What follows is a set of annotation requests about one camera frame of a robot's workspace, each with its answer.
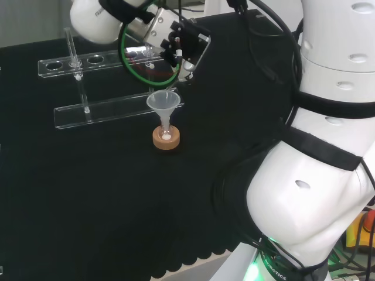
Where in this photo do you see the clear round-bottom flask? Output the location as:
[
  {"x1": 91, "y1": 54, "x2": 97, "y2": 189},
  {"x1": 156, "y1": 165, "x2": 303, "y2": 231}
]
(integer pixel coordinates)
[{"x1": 159, "y1": 122, "x2": 175, "y2": 144}]

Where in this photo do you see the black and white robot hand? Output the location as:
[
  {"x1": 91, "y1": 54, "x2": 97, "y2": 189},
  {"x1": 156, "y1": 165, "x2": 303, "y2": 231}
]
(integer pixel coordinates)
[{"x1": 159, "y1": 18, "x2": 212, "y2": 83}]

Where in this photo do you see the translucent plastic funnel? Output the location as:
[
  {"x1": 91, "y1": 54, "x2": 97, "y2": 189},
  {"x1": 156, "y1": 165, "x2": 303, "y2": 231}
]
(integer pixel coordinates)
[{"x1": 146, "y1": 90, "x2": 182, "y2": 131}]

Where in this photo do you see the green cable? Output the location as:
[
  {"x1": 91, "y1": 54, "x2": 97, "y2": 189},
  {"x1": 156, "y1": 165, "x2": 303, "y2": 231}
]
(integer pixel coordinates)
[{"x1": 117, "y1": 22, "x2": 180, "y2": 90}]

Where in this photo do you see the black bench cloth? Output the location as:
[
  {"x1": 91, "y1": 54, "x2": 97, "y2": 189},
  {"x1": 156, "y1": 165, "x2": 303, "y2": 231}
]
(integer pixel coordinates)
[{"x1": 0, "y1": 8, "x2": 302, "y2": 280}]

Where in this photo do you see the cork ring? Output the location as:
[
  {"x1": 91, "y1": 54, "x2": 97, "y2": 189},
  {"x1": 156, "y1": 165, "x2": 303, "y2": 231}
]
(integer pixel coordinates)
[{"x1": 152, "y1": 125, "x2": 180, "y2": 152}]

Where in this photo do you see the clear acrylic funnel stand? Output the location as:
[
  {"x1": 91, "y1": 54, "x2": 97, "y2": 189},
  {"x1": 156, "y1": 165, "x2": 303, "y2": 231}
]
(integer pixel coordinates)
[{"x1": 37, "y1": 28, "x2": 185, "y2": 131}]

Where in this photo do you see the yellow stop button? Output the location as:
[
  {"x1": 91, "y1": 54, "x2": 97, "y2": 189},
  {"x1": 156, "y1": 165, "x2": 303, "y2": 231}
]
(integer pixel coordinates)
[{"x1": 345, "y1": 209, "x2": 375, "y2": 249}]

